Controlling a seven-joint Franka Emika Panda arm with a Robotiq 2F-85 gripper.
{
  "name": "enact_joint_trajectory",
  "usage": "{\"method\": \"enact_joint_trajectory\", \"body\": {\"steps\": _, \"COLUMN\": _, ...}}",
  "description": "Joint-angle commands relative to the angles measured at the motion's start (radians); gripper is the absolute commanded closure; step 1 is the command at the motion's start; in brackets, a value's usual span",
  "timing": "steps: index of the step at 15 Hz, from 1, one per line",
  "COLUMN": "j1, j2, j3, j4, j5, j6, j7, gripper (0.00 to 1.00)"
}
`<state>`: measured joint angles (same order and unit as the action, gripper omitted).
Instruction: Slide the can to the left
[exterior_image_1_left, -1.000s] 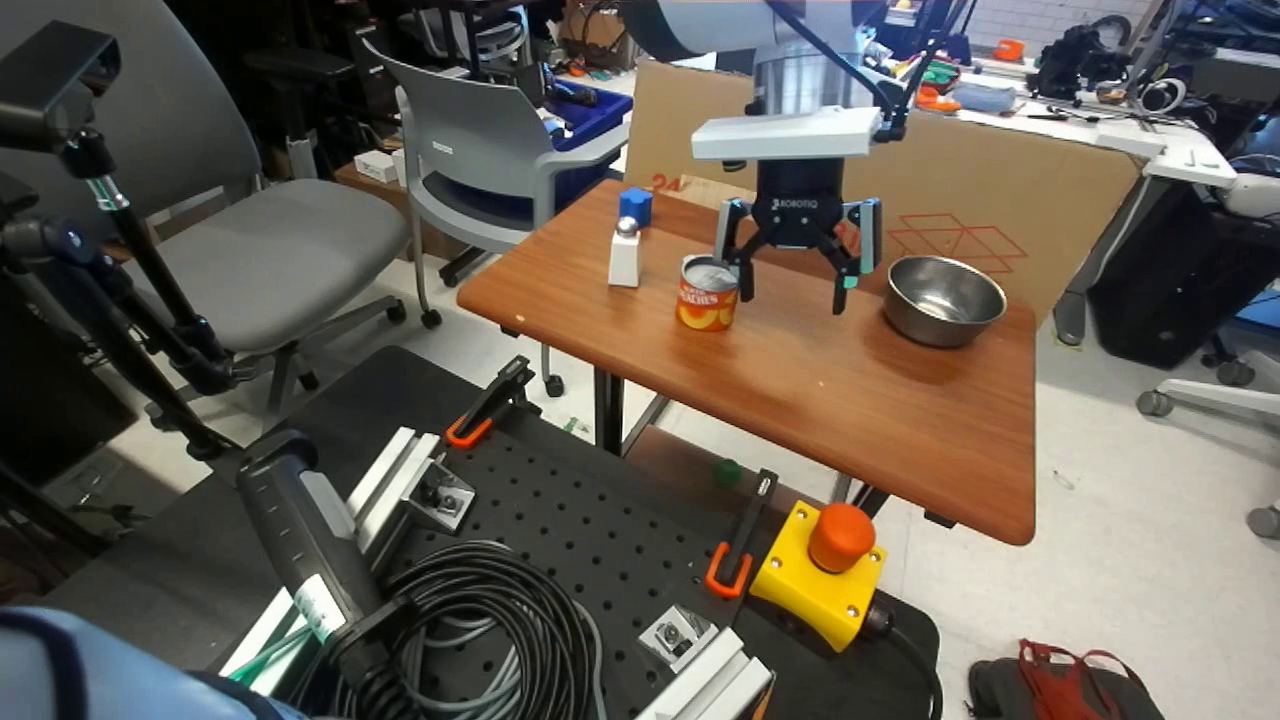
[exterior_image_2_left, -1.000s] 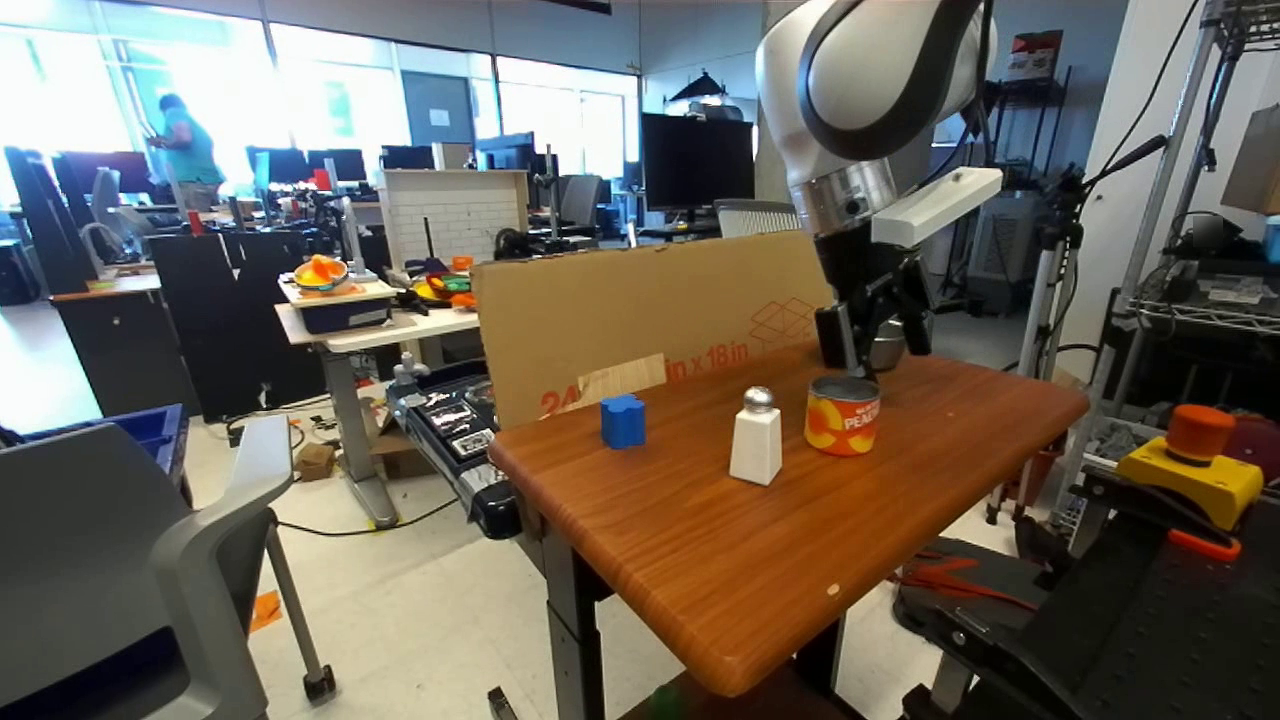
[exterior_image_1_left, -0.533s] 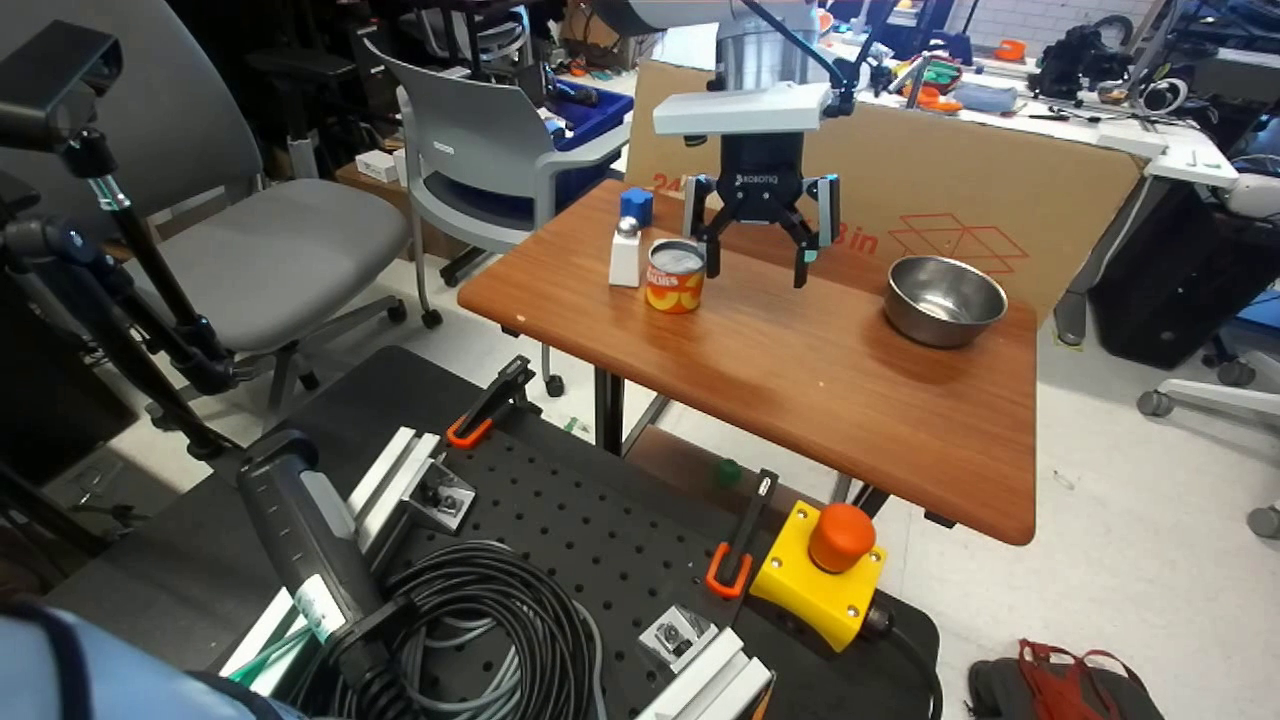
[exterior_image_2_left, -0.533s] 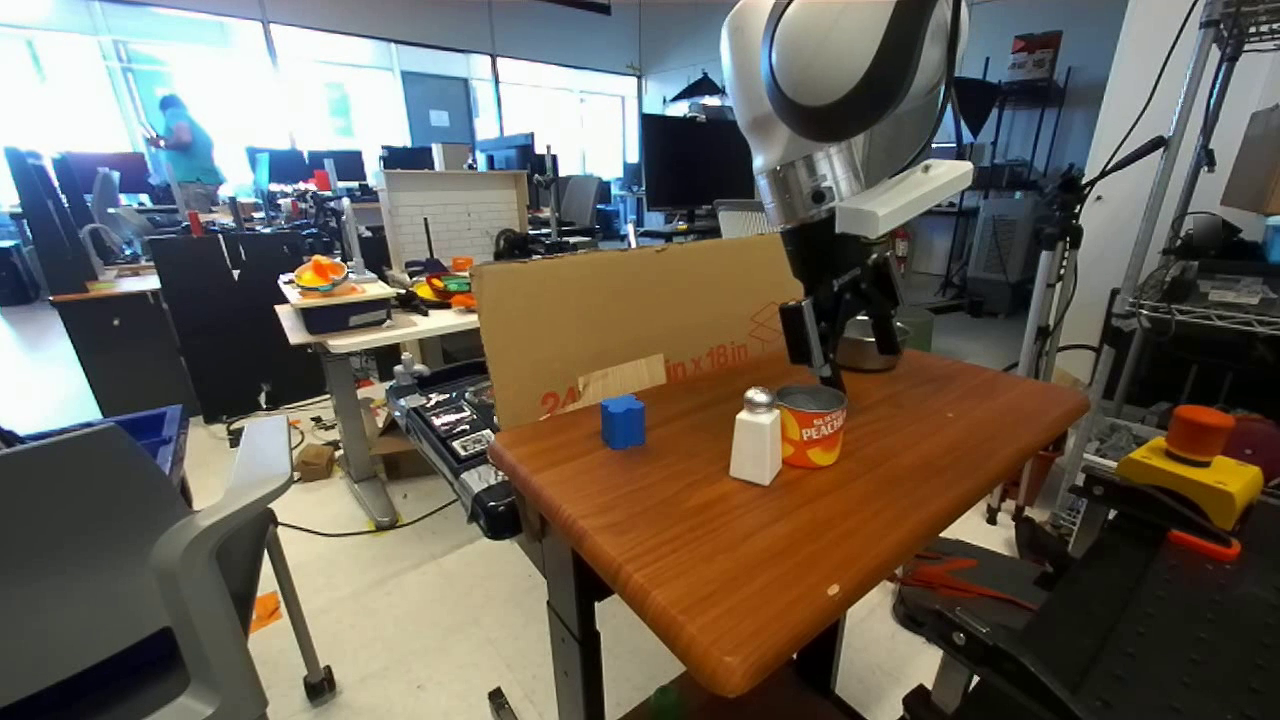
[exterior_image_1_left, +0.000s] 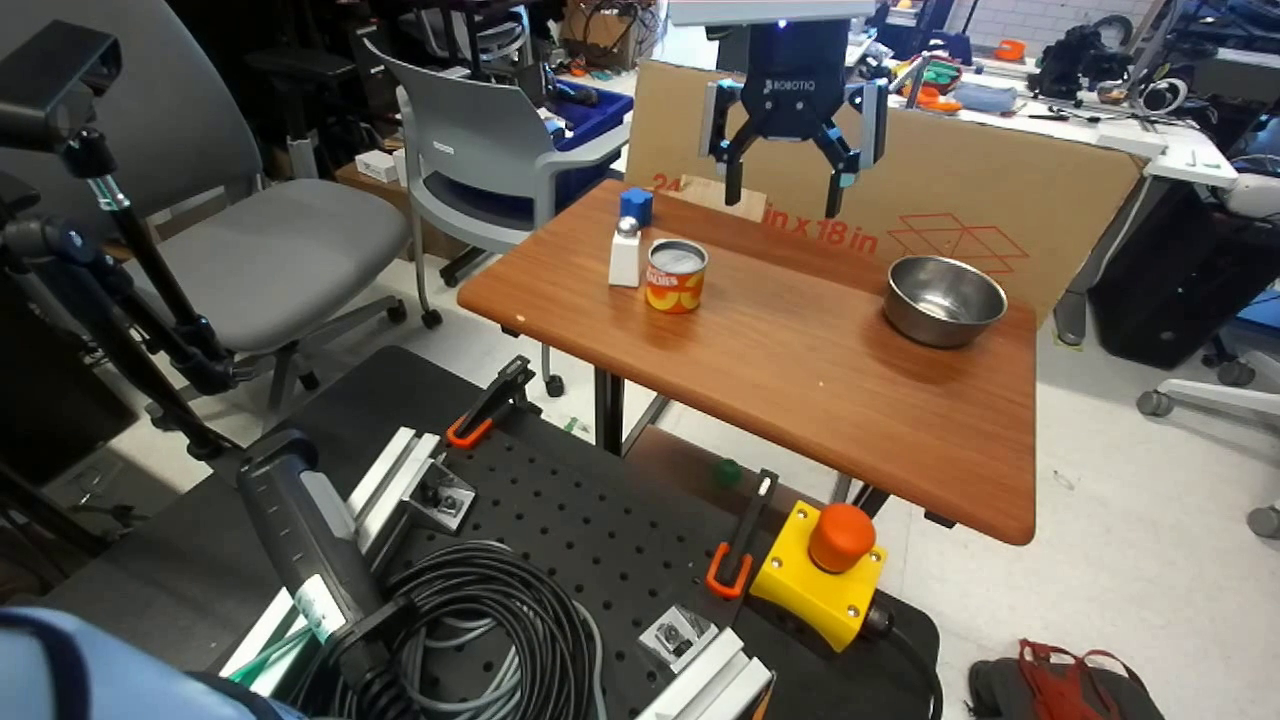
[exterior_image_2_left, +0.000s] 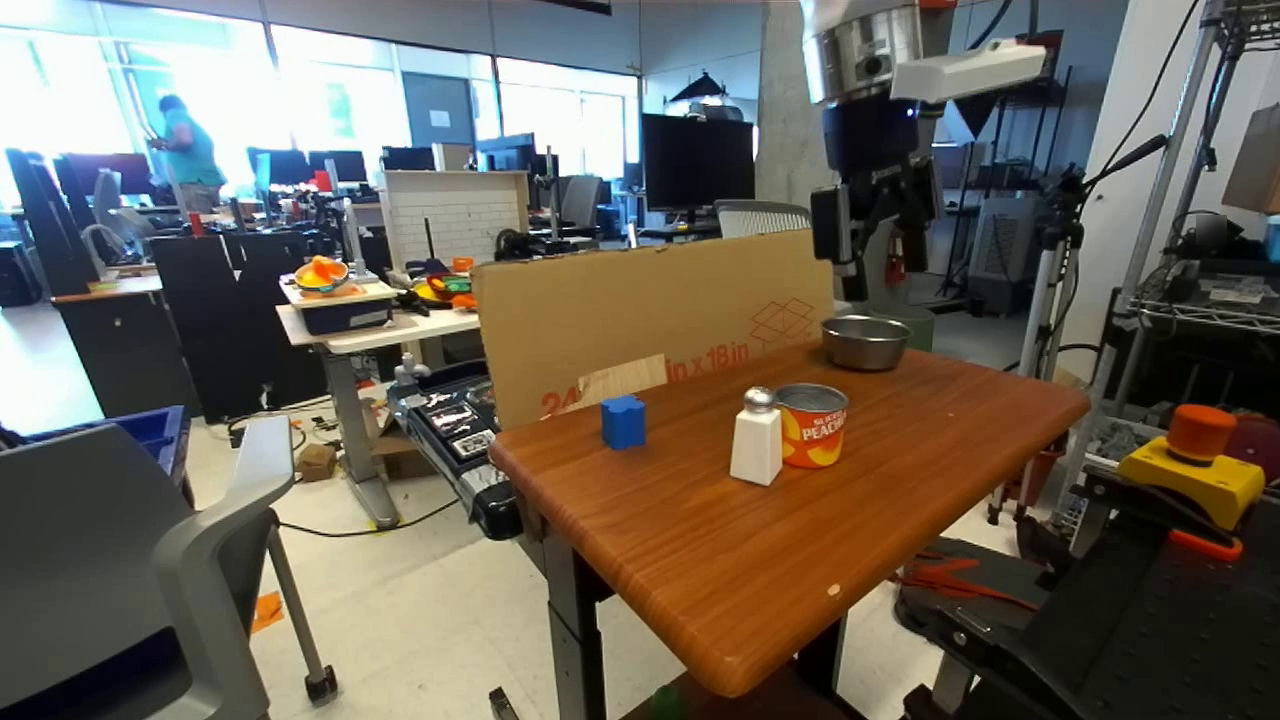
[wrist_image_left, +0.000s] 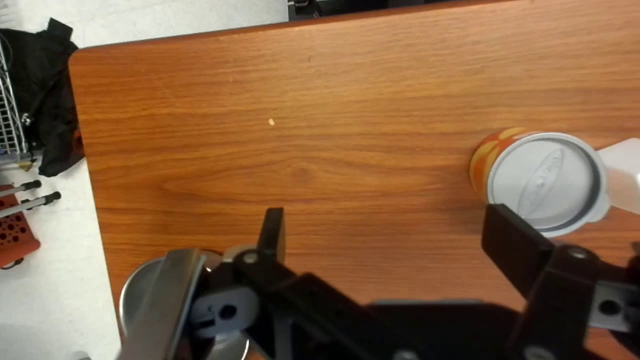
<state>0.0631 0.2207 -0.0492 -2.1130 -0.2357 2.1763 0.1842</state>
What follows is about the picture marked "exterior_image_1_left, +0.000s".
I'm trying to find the black table leg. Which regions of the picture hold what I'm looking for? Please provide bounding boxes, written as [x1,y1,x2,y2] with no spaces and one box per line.
[593,367,631,456]

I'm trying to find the white office desk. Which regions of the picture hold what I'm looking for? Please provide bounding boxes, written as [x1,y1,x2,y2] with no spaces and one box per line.
[934,78,1245,192]

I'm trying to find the black camera tripod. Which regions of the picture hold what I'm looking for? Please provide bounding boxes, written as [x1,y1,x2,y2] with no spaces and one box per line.
[0,96,273,465]

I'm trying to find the small metal mounting plate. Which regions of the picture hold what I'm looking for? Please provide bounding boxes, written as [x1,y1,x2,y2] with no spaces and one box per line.
[636,604,725,677]
[413,471,479,537]

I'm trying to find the grey fabric office chair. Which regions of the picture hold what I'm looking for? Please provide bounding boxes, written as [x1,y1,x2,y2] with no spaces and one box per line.
[0,0,415,405]

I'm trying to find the orange printed tin can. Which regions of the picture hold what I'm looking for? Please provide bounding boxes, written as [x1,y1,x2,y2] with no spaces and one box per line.
[641,236,712,322]

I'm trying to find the blue fabric object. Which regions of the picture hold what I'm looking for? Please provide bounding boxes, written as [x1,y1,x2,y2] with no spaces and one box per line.
[0,604,215,720]

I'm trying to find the blue office chair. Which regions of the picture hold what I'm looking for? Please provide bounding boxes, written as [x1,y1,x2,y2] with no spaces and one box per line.
[1131,284,1280,432]

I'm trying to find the short aluminium rail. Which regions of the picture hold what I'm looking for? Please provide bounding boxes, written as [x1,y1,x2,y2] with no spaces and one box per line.
[636,621,776,720]

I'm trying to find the black coiled cable bundle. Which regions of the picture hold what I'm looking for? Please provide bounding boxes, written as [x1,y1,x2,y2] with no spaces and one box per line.
[332,537,614,720]

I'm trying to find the red black bag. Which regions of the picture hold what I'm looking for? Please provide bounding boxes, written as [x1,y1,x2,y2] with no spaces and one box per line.
[968,637,1170,720]

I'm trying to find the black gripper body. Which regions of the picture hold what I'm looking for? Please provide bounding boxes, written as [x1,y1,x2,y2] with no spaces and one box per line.
[740,17,860,140]

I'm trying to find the light grey plastic chair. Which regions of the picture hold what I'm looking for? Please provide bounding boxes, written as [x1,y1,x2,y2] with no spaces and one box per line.
[360,38,631,333]

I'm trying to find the brown cardboard board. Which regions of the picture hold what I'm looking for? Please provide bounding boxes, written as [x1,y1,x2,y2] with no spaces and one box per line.
[620,56,1154,323]

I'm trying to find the white salt shaker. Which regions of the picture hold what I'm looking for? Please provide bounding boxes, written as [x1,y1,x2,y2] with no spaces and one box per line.
[606,218,649,293]

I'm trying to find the black perforated mounting board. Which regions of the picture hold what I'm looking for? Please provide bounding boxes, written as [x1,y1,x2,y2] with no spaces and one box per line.
[37,346,944,720]

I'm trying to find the blue plastic bin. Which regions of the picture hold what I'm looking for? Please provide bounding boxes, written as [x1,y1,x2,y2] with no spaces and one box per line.
[538,78,636,154]

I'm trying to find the orange black bar clamp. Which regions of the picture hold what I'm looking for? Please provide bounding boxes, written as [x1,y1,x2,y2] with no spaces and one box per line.
[444,351,541,456]
[699,470,783,608]

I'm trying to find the black stereo camera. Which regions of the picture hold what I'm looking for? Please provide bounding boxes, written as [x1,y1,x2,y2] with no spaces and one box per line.
[0,17,127,131]

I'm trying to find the blue cube block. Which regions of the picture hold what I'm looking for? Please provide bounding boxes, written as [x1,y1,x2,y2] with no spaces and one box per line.
[617,186,660,227]

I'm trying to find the stainless steel bowl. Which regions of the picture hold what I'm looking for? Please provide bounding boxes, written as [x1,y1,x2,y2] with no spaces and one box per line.
[879,254,1014,351]

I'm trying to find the dark grey handheld device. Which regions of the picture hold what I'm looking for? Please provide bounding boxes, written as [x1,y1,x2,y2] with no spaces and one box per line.
[236,443,393,645]

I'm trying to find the yellow emergency stop button box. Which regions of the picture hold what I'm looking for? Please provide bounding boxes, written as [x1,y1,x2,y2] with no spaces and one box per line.
[743,499,891,656]

